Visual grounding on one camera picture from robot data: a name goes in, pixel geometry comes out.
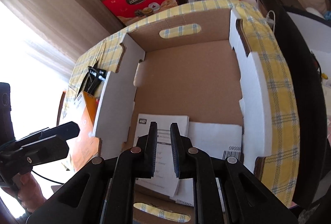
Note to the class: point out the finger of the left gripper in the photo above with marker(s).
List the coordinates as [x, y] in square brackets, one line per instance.
[46, 150]
[65, 132]

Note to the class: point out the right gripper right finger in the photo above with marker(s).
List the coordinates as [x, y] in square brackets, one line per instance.
[181, 159]

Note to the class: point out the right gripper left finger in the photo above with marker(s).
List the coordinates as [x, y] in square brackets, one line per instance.
[147, 155]

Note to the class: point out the white WD manual booklet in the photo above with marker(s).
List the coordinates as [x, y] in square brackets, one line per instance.
[164, 180]

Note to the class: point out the white orange WD Passport box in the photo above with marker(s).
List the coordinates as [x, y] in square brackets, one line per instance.
[86, 145]

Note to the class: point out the person left hand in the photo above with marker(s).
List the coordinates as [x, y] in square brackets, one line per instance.
[30, 193]

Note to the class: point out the white paper with barcode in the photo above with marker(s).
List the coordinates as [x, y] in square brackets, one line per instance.
[217, 140]

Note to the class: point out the white brown cardboard tray box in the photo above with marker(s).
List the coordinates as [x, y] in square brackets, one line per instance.
[200, 66]

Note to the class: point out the yellow plaid tablecloth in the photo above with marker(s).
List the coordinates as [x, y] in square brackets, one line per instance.
[281, 167]

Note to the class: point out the sheer white curtain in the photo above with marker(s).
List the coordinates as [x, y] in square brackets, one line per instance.
[46, 48]

